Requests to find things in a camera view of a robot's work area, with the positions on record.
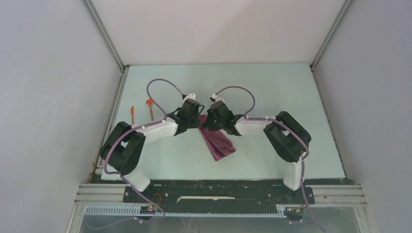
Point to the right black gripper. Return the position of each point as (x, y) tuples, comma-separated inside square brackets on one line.
[(209, 126)]

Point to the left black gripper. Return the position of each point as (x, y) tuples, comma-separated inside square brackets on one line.
[(197, 123)]

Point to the maroon cloth napkin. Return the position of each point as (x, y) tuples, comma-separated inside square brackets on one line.
[(219, 145)]

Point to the orange plastic spoon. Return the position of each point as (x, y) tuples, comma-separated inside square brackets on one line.
[(149, 102)]

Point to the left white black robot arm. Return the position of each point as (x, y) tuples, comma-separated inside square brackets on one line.
[(122, 150)]

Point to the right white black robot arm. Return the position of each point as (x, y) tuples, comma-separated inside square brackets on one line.
[(288, 138)]

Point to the orange plastic knife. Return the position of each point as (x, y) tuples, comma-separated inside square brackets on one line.
[(132, 114)]

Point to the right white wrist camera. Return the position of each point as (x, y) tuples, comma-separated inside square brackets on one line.
[(215, 98)]

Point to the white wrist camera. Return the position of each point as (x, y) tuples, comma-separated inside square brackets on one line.
[(188, 96), (215, 98)]

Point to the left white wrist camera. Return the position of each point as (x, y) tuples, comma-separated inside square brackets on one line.
[(188, 96)]

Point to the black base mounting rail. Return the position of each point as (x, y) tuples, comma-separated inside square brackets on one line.
[(262, 196)]

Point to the white cable duct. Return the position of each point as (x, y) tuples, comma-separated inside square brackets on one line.
[(138, 211)]

